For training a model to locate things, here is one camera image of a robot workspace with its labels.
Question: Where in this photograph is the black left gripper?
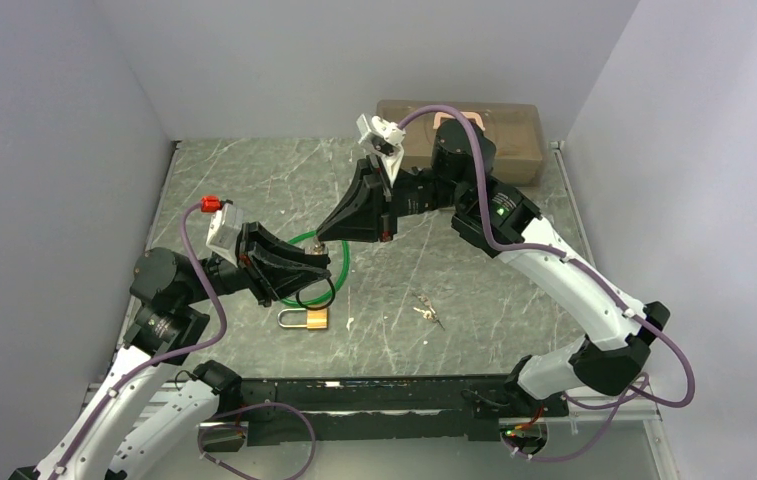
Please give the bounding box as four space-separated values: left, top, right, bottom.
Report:
180 220 331 305

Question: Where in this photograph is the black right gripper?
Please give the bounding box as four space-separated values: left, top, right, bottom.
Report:
317 152 467 242

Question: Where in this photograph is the black cable padlock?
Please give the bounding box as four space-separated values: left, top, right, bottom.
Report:
281 277 337 309

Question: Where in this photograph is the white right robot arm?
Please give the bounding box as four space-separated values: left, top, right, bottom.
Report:
316 115 669 415

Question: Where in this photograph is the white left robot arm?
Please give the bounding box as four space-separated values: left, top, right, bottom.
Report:
11 218 331 479

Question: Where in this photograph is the silver key bunch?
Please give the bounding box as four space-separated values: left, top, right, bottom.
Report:
413 294 445 330

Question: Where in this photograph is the brass padlock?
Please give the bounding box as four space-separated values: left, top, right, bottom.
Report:
276 308 329 331

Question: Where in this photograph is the brown plastic toolbox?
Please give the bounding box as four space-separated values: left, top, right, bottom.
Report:
403 102 547 186

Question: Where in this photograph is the green cable lock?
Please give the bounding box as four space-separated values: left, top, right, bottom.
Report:
281 240 351 310

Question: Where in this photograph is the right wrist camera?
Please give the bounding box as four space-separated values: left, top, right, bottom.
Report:
356 114 406 186

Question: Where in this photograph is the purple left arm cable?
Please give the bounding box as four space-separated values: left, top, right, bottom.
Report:
46 203 318 480

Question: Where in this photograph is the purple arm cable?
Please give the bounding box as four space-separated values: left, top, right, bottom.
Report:
46 203 318 480
396 104 697 464

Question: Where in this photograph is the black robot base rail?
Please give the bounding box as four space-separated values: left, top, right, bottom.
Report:
212 374 569 446

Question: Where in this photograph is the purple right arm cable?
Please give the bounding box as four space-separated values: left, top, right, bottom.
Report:
396 104 697 464

